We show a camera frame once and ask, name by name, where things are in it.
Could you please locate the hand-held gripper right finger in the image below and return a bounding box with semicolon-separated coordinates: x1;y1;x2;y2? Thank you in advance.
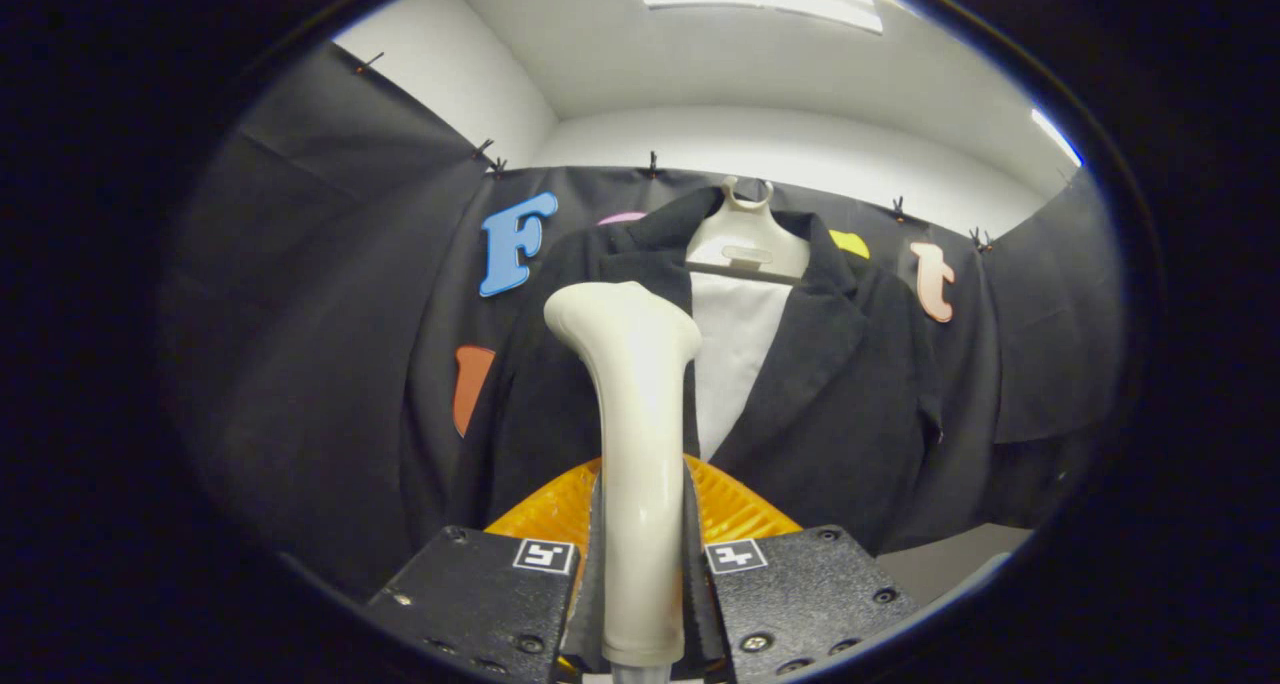
683;454;921;684

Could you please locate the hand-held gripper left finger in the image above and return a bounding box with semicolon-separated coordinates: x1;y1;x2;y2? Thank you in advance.
365;454;606;684

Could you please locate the black suit jacket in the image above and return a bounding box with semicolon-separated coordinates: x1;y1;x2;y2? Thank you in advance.
400;186;946;555

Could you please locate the white garment steamer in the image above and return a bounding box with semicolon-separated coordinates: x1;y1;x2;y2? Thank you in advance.
543;281;703;684

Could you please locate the white undershirt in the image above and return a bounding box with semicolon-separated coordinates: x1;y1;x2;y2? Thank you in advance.
690;269;796;462

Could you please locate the black backdrop cloth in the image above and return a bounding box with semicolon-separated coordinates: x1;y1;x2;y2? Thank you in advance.
160;42;1126;600

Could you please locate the white plastic hanger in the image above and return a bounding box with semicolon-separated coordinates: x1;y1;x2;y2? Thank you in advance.
685;176;813;287

